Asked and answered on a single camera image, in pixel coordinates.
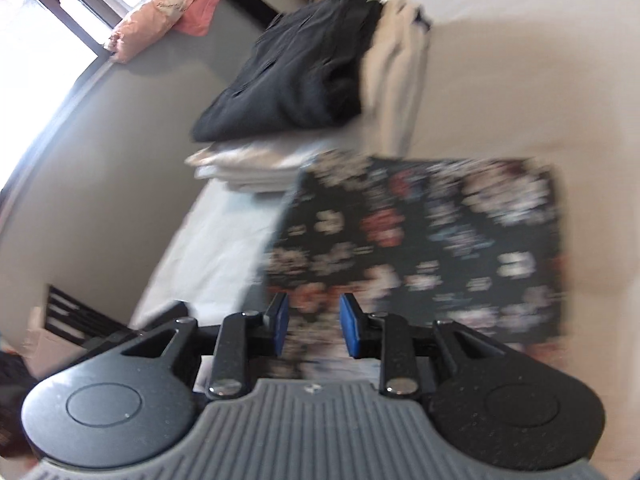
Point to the cream folded garment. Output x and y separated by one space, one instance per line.
395 75

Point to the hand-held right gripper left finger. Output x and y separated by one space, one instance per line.
280 322

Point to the black slatted crate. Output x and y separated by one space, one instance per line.
80 317

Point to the window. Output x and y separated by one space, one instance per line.
55 10

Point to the pink pillows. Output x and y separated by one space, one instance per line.
150 22

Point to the dark floral pants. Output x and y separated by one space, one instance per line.
425 240

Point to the cardboard box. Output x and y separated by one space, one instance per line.
47 345

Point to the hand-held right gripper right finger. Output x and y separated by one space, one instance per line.
348 325

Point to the black folded garment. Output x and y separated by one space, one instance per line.
295 70

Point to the grey bed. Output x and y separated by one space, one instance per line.
510 80

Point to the white folded garment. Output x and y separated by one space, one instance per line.
260 162

